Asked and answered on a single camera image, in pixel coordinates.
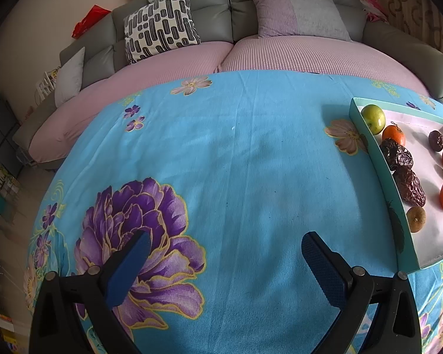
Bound lilac and grey pillow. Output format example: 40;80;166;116
247;0;352;42

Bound pink bed sheet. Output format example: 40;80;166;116
27;35;432;165

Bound pink clothes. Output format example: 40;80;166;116
355;0;389;23

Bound teal cardboard box tray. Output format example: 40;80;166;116
349;97;443;275

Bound beige patterned curtain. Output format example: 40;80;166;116
374;0;443;63

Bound grey sofa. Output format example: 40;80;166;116
13;0;443;172

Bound white rack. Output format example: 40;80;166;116
35;67;61;100

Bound dark cabinet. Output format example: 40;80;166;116
0;88;21;178

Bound brown dried fruit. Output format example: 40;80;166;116
406;206;427;233

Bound green apple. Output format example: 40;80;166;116
361;104;386;134

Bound black and white patterned pillow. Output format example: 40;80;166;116
123;0;202;65

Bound blue floral blanket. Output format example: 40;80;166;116
24;70;443;354

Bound plain grey pillow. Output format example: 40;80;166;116
54;47;86;107

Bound red bag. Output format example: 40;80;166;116
72;5;112;39

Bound wrinkled red date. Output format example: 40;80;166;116
392;165;427;207
428;130;443;153
380;138;414;171

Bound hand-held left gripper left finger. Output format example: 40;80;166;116
30;230;152;354

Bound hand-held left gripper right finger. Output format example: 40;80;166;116
302;232;423;354

